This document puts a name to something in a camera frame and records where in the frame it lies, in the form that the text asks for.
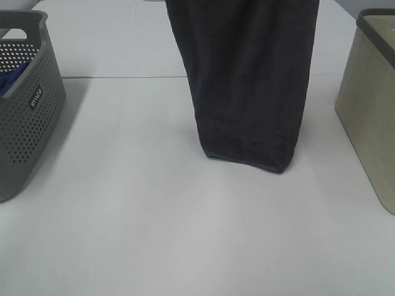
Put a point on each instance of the dark grey towel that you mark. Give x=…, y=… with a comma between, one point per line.
x=248, y=66

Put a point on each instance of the grey perforated plastic basket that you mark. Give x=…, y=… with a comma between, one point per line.
x=30, y=111

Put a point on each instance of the beige plastic basket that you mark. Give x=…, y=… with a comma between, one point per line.
x=365, y=102

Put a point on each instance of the blue cloth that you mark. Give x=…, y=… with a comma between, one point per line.
x=15, y=76

